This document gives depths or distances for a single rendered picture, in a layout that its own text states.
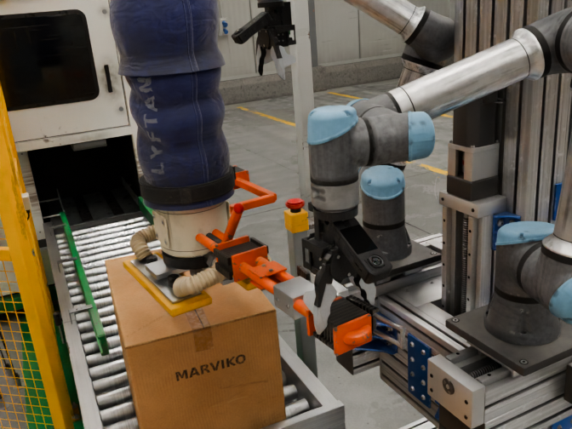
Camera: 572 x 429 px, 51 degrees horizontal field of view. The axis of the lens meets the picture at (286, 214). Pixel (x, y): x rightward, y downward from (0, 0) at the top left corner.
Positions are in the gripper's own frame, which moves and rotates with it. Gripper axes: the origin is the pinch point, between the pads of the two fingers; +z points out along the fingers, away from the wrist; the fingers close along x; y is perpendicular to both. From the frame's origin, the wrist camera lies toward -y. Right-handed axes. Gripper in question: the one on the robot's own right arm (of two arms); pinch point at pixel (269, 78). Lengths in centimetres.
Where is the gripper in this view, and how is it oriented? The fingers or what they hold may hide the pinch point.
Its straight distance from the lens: 171.7
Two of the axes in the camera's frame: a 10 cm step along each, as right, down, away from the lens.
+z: 0.8, 9.4, 3.4
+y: 8.9, -2.2, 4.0
